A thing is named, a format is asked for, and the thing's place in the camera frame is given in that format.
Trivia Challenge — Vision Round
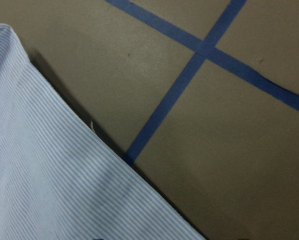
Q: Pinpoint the light blue striped shirt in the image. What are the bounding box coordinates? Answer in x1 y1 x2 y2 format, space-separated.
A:
0 23 202 240

